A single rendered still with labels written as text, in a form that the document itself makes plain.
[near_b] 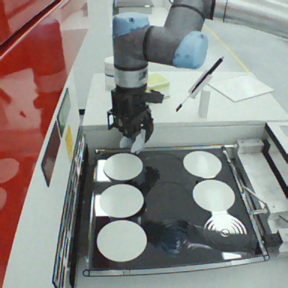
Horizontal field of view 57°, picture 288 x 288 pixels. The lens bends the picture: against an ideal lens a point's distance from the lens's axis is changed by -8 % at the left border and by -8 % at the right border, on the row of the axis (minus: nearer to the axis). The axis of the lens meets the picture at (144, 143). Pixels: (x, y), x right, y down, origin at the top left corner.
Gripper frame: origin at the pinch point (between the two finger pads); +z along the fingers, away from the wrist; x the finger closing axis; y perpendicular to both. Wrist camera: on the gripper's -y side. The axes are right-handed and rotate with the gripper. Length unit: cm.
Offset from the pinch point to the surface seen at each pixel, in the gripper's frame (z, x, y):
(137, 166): 1.5, 3.1, 4.6
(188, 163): 1.5, 13.6, -3.5
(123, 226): 1.6, 11.4, 21.6
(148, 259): 1.6, 20.2, 25.4
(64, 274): -2.6, 11.5, 38.5
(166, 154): 1.7, 6.6, -3.7
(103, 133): -2.1, -10.1, 2.3
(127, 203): 1.6, 8.5, 16.0
